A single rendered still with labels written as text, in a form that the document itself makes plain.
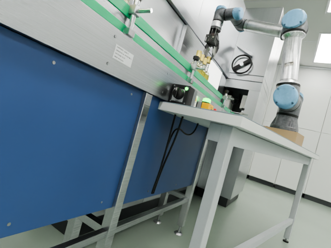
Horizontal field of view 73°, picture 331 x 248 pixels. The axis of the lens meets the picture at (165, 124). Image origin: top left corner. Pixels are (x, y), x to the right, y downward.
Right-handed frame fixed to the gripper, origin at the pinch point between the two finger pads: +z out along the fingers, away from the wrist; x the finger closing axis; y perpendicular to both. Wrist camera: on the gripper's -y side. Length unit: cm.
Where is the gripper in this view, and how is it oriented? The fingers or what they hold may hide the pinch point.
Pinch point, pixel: (209, 58)
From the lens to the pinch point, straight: 163.1
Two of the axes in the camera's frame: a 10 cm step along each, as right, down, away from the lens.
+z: -2.6, 9.6, 0.0
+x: 8.4, 2.3, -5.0
